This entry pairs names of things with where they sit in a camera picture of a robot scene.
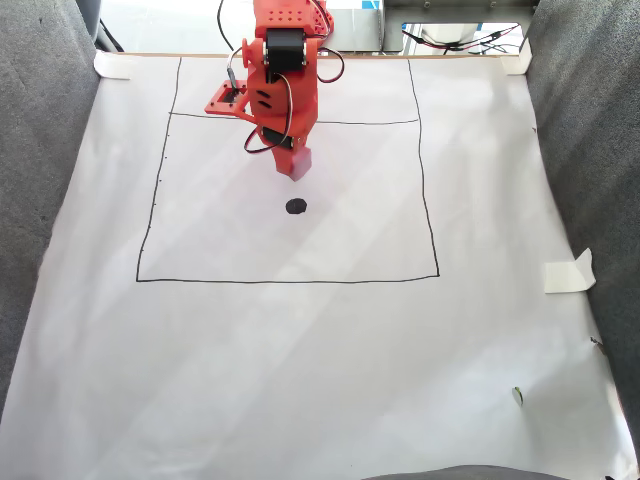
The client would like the white folded tape piece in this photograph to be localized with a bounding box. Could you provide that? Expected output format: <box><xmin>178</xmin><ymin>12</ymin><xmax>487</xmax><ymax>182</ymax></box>
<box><xmin>543</xmin><ymin>247</ymin><xmax>598</xmax><ymax>295</ymax></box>

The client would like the red black servo wire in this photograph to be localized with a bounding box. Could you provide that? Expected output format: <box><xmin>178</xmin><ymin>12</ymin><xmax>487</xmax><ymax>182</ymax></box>
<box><xmin>243</xmin><ymin>73</ymin><xmax>295</xmax><ymax>155</ymax></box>
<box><xmin>317</xmin><ymin>46</ymin><xmax>347</xmax><ymax>84</ymax></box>

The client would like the white paper sheet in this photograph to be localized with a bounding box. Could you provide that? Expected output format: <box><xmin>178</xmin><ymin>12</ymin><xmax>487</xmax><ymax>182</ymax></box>
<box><xmin>0</xmin><ymin>52</ymin><xmax>640</xmax><ymax>480</ymax></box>

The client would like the red black cable bundle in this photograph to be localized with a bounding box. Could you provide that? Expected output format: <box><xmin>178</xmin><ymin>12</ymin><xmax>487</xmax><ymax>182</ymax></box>
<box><xmin>402</xmin><ymin>24</ymin><xmax>521</xmax><ymax>54</ymax></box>

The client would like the grey metal frame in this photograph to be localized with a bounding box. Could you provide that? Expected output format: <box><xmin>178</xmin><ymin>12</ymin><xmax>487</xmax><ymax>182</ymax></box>
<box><xmin>382</xmin><ymin>0</ymin><xmax>539</xmax><ymax>54</ymax></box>

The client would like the thin black camera cable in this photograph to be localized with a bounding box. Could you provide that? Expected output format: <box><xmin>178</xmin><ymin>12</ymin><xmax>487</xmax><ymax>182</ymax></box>
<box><xmin>216</xmin><ymin>0</ymin><xmax>237</xmax><ymax>52</ymax></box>

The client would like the grey fabric panel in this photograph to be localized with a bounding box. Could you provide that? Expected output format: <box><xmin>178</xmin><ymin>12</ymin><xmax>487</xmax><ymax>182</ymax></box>
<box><xmin>0</xmin><ymin>0</ymin><xmax>102</xmax><ymax>416</ymax></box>
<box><xmin>362</xmin><ymin>464</ymin><xmax>571</xmax><ymax>480</ymax></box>
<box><xmin>524</xmin><ymin>0</ymin><xmax>640</xmax><ymax>451</ymax></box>

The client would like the orange camera mount with camera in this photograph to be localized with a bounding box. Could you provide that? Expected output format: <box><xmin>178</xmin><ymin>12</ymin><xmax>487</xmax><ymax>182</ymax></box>
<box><xmin>202</xmin><ymin>79</ymin><xmax>256</xmax><ymax>124</ymax></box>

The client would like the shiny metal plate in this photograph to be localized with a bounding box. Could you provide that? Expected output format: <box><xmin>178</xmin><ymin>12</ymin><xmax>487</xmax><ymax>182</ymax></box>
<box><xmin>319</xmin><ymin>7</ymin><xmax>385</xmax><ymax>54</ymax></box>

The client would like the pink cube block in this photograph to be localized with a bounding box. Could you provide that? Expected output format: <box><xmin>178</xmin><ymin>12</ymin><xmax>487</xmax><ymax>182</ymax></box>
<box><xmin>288</xmin><ymin>147</ymin><xmax>314</xmax><ymax>182</ymax></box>

